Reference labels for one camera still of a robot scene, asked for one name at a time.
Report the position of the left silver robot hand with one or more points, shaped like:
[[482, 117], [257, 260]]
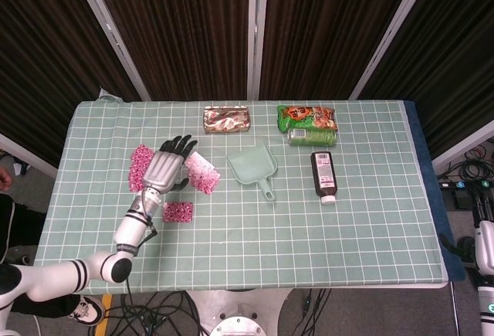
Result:
[[164, 168]]

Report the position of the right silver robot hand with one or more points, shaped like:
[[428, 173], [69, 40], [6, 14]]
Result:
[[485, 243]]

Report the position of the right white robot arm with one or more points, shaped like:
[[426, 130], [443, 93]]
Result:
[[487, 305]]

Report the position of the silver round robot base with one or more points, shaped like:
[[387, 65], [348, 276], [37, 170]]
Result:
[[235, 320]]

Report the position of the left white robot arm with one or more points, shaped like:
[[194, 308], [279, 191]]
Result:
[[131, 228]]

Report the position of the power strip with plugs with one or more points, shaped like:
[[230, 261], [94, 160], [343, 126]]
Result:
[[451, 185]]

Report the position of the gold foil snack package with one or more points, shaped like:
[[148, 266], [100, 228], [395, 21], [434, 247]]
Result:
[[227, 119]]

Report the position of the mint green plastic scoop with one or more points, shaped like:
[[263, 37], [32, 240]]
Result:
[[252, 168]]

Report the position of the green checkered tablecloth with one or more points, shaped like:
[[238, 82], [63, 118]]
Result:
[[247, 243]]

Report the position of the dark brown curtain panel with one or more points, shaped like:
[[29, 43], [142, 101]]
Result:
[[38, 42], [185, 31], [463, 62], [328, 31]]

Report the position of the green orange snack bag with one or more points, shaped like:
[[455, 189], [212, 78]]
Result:
[[306, 117]]

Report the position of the green drink can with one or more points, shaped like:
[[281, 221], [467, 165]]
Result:
[[312, 137]]

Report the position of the bystander in black clothes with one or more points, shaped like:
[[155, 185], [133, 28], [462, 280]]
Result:
[[19, 220]]

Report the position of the dark bottle white cap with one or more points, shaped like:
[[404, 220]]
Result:
[[323, 175]]

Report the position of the black white sneaker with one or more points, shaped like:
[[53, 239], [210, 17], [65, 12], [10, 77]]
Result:
[[88, 310]]

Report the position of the white partition base rail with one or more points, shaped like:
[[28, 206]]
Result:
[[463, 150], [23, 154]]

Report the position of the white partition post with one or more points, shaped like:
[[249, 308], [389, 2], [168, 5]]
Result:
[[390, 31], [258, 31], [108, 31]]

